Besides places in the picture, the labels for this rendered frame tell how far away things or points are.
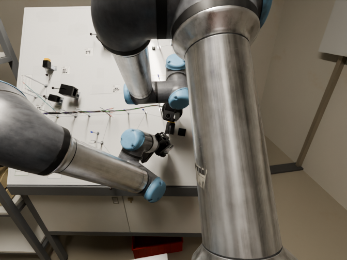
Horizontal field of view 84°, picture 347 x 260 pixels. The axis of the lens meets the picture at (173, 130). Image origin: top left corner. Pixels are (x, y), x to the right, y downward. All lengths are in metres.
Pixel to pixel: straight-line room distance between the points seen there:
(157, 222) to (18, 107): 1.09
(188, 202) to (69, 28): 1.22
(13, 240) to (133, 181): 1.53
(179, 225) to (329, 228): 1.44
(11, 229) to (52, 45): 1.41
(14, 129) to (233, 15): 0.34
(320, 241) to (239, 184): 2.01
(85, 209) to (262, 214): 1.21
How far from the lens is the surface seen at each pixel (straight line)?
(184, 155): 1.01
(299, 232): 2.17
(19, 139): 0.37
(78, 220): 1.46
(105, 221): 1.40
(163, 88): 0.63
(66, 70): 1.27
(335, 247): 2.23
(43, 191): 1.27
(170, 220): 1.31
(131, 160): 0.68
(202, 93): 0.22
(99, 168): 0.45
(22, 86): 1.38
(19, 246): 1.92
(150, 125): 1.03
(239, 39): 0.26
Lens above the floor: 1.62
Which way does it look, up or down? 31 degrees down
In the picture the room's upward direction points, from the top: 1 degrees counter-clockwise
